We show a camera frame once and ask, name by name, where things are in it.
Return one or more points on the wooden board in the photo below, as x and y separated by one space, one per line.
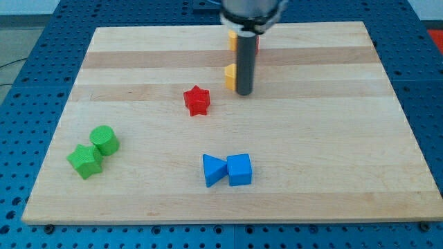
325 132

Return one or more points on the green star block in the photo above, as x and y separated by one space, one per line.
86 160

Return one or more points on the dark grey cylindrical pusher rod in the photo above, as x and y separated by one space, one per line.
245 62

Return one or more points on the red block behind rod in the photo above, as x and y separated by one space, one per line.
257 44

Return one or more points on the yellow block near rod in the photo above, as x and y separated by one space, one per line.
230 77

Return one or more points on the red star block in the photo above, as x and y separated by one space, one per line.
197 101

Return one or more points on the blue cube block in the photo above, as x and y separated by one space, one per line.
239 169

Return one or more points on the green cylinder block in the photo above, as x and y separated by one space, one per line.
104 138

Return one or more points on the blue triangle block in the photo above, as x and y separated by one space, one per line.
215 169

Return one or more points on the yellow block at top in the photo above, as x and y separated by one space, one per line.
232 40

